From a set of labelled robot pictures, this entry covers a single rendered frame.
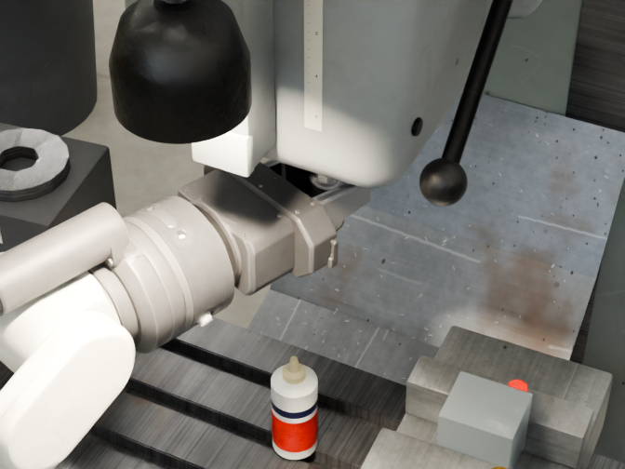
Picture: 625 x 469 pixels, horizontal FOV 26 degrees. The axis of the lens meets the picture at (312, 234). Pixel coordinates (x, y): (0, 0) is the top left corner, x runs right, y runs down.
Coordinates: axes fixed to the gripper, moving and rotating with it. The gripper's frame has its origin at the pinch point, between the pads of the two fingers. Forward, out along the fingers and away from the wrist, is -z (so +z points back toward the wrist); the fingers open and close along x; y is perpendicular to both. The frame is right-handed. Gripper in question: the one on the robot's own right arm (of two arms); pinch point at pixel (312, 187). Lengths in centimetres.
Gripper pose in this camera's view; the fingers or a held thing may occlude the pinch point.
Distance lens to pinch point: 99.5
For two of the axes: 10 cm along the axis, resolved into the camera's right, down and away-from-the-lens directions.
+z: -7.4, 4.3, -5.1
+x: -6.7, -4.9, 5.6
